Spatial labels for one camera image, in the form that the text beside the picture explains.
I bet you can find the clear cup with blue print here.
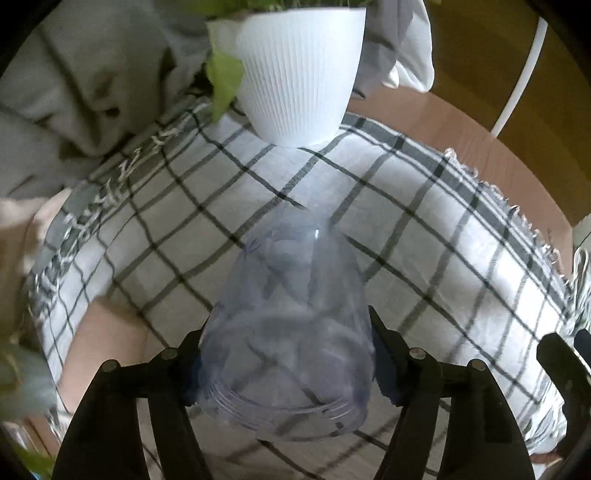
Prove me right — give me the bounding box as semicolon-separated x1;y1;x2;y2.
197;209;375;442

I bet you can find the checkered white black tablecloth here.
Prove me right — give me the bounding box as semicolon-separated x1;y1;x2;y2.
28;99;579;479

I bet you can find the green potted plant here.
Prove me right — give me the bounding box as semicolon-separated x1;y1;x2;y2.
180;0;370;122

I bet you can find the white ribbed plant pot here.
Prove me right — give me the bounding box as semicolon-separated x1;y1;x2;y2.
207;6;369;148

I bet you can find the white curved chair rail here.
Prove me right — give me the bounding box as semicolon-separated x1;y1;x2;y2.
491;16;548;138

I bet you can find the pink beige cloth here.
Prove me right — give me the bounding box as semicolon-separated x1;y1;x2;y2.
1;188;72;351

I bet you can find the grey blanket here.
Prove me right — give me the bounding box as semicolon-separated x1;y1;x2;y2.
1;1;435;199

